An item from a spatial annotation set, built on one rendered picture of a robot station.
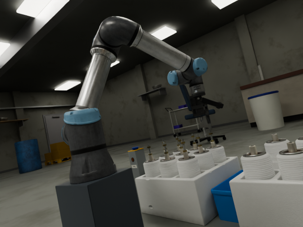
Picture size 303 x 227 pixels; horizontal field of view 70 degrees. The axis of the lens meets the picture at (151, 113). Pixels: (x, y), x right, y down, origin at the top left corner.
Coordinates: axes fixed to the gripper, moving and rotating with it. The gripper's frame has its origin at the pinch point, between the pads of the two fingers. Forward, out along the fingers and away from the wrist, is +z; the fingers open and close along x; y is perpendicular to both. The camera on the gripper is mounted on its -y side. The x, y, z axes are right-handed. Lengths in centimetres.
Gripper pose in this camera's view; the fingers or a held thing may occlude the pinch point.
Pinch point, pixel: (211, 129)
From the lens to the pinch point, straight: 117.7
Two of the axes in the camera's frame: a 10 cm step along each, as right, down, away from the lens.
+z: 2.1, 9.7, -0.7
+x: -2.1, -0.3, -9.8
